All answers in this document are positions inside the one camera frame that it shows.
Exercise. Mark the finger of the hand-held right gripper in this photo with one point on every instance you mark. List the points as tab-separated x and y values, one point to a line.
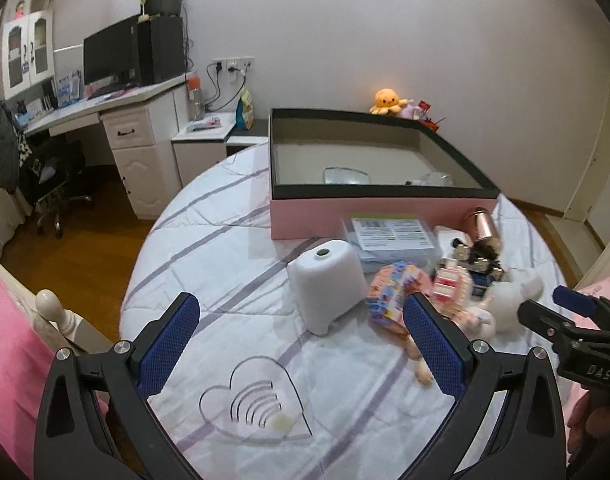
540	317
577	300

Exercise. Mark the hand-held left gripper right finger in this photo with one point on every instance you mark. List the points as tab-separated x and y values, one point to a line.
432	345

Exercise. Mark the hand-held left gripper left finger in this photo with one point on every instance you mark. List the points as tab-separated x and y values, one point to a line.
170	340

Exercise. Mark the white plush rabbit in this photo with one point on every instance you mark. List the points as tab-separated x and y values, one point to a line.
515	290

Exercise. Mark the pale pink plush pig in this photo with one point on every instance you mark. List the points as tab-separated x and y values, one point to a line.
480	322

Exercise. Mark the pink block toy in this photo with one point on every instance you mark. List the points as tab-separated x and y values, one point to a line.
447	285

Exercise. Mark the colourful block toy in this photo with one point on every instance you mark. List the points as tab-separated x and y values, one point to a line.
390	295

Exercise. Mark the dark block toy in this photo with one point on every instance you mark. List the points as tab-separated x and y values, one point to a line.
482	267

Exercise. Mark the rose gold metal bottle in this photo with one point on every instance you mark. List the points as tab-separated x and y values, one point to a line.
480	230

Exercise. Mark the white power adapter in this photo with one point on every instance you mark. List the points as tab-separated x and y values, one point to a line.
447	237

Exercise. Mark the clear plastic box with label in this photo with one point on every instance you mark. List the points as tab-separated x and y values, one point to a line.
390	235

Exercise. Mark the white plastic night lamp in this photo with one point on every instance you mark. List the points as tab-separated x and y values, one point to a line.
325	285

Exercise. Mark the pink storage box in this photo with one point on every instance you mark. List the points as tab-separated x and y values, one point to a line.
310	215

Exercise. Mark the person's right hand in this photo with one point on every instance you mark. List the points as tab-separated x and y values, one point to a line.
581	425

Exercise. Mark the pink printed quilt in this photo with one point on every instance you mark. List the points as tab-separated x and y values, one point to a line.
602	287

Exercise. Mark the clear heart-shaped acrylic plate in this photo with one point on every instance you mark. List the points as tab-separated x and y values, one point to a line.
220	405

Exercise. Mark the white door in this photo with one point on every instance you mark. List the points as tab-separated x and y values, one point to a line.
590	170

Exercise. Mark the pink blanket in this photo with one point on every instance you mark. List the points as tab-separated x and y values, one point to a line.
10	360

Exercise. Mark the clear plastic bag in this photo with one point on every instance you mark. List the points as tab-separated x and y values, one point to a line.
432	179

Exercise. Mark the white desk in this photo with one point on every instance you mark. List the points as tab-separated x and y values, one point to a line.
135	160

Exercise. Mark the white nightstand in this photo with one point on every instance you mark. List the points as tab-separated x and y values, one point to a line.
200	155

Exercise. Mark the black office chair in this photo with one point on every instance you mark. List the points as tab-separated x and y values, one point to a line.
60	170

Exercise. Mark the pink plush toy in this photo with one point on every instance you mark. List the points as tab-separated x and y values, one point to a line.
409	110

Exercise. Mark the water bottle with orange cap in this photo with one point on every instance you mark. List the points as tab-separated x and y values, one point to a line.
195	100

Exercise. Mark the snack bag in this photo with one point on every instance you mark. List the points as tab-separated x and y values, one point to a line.
245	110

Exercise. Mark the orange octopus plush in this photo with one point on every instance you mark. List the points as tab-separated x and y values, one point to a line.
386	100

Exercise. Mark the grey hanging jacket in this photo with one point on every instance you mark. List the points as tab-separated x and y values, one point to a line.
0	150

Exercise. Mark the blue boxes on desk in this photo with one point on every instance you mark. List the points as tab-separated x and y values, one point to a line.
67	87

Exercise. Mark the black computer tower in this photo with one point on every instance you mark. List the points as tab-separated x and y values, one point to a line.
160	50

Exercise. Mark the black computer monitor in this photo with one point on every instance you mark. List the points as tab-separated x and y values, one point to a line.
107	52

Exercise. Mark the white bed post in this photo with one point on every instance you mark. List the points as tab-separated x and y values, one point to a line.
52	307

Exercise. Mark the wall power outlet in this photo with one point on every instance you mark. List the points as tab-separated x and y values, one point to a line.
233	64

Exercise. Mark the white wall cabinet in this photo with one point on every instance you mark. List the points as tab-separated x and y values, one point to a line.
30	55

